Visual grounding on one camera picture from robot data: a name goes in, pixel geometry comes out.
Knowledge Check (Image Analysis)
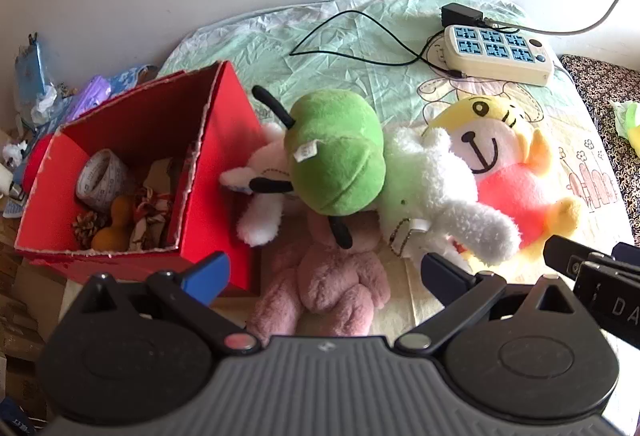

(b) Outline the small white plush bear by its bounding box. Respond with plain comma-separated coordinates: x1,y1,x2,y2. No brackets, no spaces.
219,122,297,248

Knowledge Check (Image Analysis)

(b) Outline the thin black cable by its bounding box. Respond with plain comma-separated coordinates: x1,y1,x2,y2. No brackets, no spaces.
290,10,464,80

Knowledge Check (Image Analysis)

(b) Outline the red round object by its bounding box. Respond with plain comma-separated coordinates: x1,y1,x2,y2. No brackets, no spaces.
22,133,57,185

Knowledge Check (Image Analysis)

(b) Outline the green yellow cloth item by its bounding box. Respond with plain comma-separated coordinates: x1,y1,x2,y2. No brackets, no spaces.
609,100,640,145

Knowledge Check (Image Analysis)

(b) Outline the brown paper piece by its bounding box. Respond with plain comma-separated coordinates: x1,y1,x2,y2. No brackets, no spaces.
144,157,187,198

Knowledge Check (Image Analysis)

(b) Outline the cardboard carton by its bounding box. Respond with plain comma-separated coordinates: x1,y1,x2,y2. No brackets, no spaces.
0,215,67,418

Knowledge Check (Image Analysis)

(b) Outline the white fluffy plush toy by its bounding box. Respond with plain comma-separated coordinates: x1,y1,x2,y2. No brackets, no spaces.
377,126,524,267

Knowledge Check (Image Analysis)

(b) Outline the mauve plush bunny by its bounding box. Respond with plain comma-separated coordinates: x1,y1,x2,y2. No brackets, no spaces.
247,211,391,350

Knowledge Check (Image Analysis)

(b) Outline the white tape measure roll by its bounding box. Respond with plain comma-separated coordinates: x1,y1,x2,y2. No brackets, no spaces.
75,148,130,212

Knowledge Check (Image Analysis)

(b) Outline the red white knotted ornament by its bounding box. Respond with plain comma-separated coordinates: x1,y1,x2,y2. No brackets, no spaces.
129,188,174,251

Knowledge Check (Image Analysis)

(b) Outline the green plush toy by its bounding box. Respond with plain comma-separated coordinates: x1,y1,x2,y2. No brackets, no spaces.
252,85,387,250

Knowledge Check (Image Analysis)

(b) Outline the red cardboard box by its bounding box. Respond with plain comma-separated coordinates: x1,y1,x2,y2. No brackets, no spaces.
14,61,269,293

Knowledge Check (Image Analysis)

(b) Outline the blue patterned packet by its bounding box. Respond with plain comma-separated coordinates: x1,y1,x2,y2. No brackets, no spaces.
107,65,162,98

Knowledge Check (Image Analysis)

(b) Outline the purple packet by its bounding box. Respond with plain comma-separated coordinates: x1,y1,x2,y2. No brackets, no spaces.
62,75,112,125

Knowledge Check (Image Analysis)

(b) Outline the black power adapter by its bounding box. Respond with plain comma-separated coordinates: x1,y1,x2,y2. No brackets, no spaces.
440,3,489,30

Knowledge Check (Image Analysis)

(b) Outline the white power strip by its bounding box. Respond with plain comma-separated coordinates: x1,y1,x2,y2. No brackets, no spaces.
443,23,555,87

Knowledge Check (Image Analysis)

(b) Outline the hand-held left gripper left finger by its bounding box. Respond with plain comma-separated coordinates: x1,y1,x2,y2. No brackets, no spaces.
80,252,261,358

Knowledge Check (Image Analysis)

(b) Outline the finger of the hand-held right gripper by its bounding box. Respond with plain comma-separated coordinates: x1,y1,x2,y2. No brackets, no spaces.
612,242,640,275
544,236,621,280

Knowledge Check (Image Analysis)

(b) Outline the yellow tiger plush toy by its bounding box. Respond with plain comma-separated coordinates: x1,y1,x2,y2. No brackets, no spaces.
422,96,585,265

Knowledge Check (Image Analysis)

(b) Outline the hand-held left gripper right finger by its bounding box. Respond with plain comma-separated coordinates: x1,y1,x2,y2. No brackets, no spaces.
394,252,581,355

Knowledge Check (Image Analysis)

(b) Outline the brown pine cone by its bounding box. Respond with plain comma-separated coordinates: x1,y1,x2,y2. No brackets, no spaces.
72,210,110,248

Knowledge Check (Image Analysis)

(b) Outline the blue plastic bag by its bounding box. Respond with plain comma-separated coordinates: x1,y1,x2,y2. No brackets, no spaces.
14,33,57,118

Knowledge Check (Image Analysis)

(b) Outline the dark patterned cloth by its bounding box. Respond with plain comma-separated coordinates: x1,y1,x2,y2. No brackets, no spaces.
557,53,640,248

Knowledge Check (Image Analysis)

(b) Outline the orange bottle gourd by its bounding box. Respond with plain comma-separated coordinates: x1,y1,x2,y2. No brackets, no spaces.
91,195,135,251

